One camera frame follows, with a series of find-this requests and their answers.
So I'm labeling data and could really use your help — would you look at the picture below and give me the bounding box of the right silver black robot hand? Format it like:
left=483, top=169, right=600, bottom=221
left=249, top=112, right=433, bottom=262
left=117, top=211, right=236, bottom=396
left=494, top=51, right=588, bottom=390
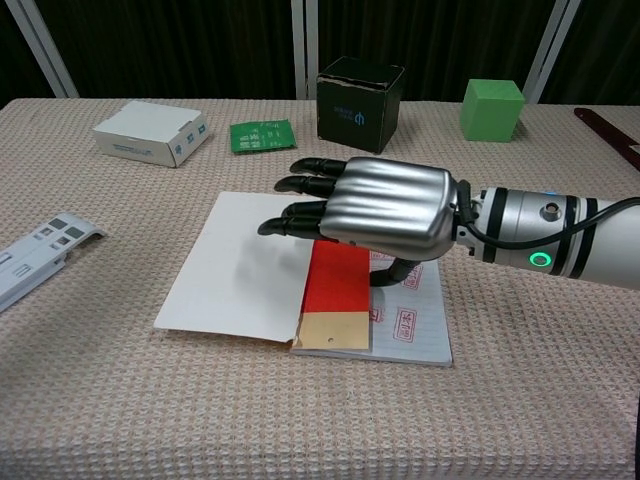
left=257, top=156, right=460, bottom=290

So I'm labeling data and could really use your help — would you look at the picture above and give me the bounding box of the red tan card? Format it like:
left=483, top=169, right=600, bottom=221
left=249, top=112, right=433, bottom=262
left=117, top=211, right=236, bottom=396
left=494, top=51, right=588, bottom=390
left=291, top=239, right=374, bottom=354

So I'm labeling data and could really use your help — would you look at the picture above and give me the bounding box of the yellow cover notebook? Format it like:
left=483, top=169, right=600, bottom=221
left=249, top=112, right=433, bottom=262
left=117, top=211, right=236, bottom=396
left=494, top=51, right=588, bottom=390
left=152, top=191, right=455, bottom=369

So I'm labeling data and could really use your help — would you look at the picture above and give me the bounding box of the black cube box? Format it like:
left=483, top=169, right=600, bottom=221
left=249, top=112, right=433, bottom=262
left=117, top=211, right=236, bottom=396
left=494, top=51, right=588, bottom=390
left=315, top=55, right=405, bottom=155

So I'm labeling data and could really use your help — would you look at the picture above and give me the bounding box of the green cube block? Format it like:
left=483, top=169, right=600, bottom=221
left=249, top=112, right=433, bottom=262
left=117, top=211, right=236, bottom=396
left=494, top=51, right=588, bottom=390
left=459, top=78, right=526, bottom=144

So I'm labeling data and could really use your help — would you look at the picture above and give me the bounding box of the green card packet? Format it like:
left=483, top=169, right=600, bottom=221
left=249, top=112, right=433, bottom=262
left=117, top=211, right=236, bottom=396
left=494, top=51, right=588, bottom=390
left=228, top=118, right=298, bottom=155

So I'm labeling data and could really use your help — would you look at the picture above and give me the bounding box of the dark pleated curtain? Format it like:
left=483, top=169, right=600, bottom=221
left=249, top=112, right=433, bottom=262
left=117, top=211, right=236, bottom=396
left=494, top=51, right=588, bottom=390
left=542, top=0, right=640, bottom=107
left=0, top=0, right=54, bottom=109
left=317, top=0, right=556, bottom=104
left=32, top=0, right=296, bottom=100

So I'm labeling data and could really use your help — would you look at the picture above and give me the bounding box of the dark red long case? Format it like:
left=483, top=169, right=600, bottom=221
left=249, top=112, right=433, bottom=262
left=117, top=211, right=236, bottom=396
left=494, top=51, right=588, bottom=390
left=573, top=106, right=640, bottom=174

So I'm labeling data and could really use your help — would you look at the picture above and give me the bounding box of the white cardboard box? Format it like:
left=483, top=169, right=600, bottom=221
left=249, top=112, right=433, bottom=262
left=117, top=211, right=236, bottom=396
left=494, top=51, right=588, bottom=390
left=92, top=100, right=210, bottom=169

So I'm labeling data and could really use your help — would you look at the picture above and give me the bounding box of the beige waffle tablecloth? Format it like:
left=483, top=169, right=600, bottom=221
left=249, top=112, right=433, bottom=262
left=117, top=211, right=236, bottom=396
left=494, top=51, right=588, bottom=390
left=0, top=97, right=640, bottom=480

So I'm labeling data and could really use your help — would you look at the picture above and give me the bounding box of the white long remote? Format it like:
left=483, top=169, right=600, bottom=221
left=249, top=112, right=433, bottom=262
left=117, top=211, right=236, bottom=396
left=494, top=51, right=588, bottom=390
left=0, top=211, right=108, bottom=314

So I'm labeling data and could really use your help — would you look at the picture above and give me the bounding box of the white upright frame post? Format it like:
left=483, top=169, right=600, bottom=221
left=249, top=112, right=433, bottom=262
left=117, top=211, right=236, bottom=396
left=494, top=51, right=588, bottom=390
left=291, top=0, right=321, bottom=100

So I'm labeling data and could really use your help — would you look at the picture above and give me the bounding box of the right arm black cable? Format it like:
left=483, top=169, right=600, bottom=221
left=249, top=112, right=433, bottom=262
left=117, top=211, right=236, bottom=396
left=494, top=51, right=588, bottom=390
left=452, top=179, right=640, bottom=249

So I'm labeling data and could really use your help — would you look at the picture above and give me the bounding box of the white slanted frame post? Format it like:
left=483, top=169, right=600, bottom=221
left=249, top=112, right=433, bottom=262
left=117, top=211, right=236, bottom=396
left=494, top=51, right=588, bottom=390
left=522, top=0, right=584, bottom=104
left=4, top=0, right=80, bottom=99

